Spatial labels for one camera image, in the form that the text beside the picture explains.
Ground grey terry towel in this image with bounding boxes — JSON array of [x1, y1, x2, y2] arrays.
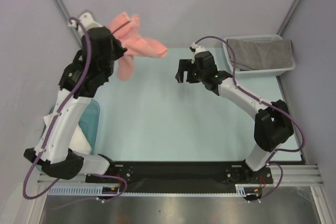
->
[[227, 39, 294, 71]]

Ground slotted cable duct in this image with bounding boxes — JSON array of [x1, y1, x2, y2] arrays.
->
[[48, 185, 261, 197]]

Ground aluminium frame rail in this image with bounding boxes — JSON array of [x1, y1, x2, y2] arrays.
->
[[37, 165, 324, 187]]

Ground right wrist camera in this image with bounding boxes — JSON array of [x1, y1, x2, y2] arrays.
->
[[190, 42, 206, 56]]

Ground right aluminium corner post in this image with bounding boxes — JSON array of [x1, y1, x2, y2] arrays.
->
[[277, 0, 302, 36]]

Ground pink striped towel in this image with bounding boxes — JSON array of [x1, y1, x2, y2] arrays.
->
[[108, 12, 167, 81]]

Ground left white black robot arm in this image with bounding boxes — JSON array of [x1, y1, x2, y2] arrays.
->
[[24, 27, 126, 182]]

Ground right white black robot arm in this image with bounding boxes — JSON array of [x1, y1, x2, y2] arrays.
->
[[175, 51, 293, 183]]

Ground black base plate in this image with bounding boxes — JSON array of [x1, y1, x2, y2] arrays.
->
[[85, 161, 273, 189]]

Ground white towel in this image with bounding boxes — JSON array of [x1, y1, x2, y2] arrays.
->
[[43, 115, 92, 155]]

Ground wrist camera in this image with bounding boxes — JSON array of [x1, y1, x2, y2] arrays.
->
[[68, 11, 102, 35], [190, 42, 206, 56]]

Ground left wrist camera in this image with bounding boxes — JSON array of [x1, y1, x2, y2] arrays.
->
[[68, 11, 102, 35]]

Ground teal plastic tray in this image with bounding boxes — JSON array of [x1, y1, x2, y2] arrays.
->
[[34, 98, 102, 175]]

